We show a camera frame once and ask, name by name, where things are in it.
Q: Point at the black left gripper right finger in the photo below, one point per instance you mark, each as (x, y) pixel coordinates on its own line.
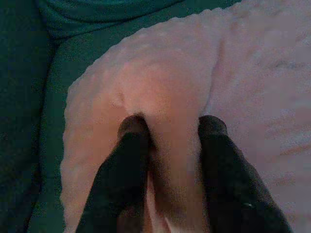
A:
(230, 184)

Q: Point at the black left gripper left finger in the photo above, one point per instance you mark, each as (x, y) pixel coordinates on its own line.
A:
(121, 184)

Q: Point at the pink fluffy pillow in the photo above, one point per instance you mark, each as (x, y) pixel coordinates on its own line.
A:
(170, 85)

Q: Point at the dark green leather sofa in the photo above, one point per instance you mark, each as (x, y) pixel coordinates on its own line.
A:
(24, 121)

